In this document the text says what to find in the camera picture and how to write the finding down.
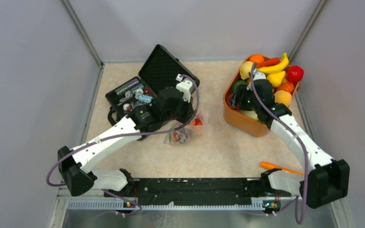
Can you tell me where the red yellow toy mango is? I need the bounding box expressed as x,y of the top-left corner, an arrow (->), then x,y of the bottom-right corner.
193,118 -> 202,126

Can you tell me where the clear zip top bag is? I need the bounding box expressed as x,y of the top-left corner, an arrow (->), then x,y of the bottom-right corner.
163,102 -> 220,146

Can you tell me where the toy watermelon slice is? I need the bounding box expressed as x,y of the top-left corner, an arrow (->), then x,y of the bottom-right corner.
164,133 -> 175,145

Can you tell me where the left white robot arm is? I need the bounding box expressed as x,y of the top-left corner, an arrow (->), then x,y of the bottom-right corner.
54,83 -> 198,197

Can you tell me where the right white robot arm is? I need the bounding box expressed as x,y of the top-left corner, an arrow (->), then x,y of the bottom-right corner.
228,79 -> 350,209

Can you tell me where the toy peach orange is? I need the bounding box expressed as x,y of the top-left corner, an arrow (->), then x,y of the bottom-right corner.
274,90 -> 292,107

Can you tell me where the yellow toy pear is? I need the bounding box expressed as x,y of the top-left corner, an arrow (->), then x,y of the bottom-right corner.
266,71 -> 286,88

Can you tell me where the green toy lime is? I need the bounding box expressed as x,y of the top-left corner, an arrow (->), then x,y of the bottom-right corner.
230,80 -> 248,93

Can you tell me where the orange fruit basket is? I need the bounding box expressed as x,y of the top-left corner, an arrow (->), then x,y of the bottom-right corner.
223,56 -> 299,137

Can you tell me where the black poker chip case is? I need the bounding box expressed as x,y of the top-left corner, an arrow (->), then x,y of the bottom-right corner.
105,44 -> 200,126

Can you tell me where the small orange toy carrot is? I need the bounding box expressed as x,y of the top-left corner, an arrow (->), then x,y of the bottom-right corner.
257,57 -> 280,68

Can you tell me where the yellow toy banana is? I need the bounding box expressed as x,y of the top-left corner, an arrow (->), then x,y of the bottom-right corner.
257,53 -> 289,75

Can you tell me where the red toy apple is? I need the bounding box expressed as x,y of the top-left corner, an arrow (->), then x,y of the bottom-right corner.
286,66 -> 304,83

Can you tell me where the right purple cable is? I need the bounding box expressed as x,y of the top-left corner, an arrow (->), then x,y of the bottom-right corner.
250,62 -> 310,225

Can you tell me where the purple cable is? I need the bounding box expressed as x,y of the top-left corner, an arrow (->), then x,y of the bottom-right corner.
250,62 -> 310,225
46,74 -> 200,218

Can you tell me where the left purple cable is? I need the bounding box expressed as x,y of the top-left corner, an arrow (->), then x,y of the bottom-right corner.
46,74 -> 200,218

